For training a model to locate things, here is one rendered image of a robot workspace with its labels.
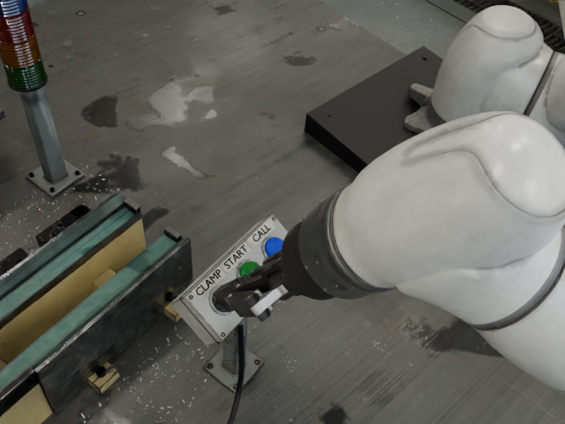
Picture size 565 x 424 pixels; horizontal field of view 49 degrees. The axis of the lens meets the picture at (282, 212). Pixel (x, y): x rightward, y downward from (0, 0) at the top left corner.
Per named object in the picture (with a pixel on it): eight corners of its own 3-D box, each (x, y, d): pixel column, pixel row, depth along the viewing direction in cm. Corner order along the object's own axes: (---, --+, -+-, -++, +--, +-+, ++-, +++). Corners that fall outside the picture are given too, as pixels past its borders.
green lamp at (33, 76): (24, 96, 101) (18, 73, 98) (1, 81, 103) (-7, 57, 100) (54, 79, 104) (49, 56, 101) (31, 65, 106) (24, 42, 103)
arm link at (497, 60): (443, 70, 136) (477, -21, 118) (524, 102, 132) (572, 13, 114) (418, 113, 126) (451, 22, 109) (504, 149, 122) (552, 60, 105)
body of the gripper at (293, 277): (338, 190, 56) (287, 219, 64) (281, 246, 51) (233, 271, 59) (389, 253, 57) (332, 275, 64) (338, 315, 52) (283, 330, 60)
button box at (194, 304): (206, 347, 77) (224, 342, 72) (168, 304, 76) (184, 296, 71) (288, 262, 86) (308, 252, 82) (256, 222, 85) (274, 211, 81)
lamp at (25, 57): (18, 73, 98) (10, 49, 94) (-7, 57, 100) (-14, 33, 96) (49, 56, 101) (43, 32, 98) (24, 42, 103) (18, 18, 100)
